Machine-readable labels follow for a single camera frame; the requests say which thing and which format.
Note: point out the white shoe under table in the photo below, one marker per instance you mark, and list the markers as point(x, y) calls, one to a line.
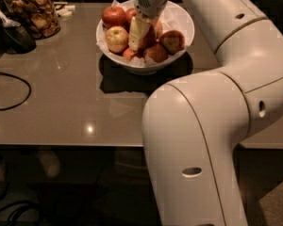
point(49, 162)

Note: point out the black round appliance with spoon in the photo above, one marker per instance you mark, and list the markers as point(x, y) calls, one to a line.
point(18, 39)

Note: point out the yellow green apple left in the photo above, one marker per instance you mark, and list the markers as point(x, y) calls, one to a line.
point(116, 39)

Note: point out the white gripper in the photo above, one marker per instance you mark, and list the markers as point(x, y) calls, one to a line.
point(151, 4)

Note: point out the white bowl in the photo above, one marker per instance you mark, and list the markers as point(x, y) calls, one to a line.
point(173, 17)

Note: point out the glass jar of dried chips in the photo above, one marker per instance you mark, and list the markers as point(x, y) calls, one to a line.
point(38, 16)

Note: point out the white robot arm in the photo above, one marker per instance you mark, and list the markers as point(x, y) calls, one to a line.
point(191, 125)

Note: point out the dark red apple back left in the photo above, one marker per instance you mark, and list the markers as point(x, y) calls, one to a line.
point(113, 16)

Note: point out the red apple front left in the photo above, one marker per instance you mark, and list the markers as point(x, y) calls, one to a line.
point(129, 54)

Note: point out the red apple back middle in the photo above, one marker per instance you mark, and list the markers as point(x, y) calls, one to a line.
point(129, 14)

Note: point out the pale red apple back right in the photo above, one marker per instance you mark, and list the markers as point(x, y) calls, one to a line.
point(158, 29)

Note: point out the large red apple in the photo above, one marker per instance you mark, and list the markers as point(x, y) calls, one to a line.
point(149, 39)

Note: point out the red apple front right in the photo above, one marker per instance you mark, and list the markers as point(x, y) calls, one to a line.
point(156, 53)

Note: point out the small white items behind jar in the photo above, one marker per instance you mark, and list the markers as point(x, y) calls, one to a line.
point(64, 10)

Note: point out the yellow red apple right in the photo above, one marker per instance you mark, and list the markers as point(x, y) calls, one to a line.
point(173, 41)

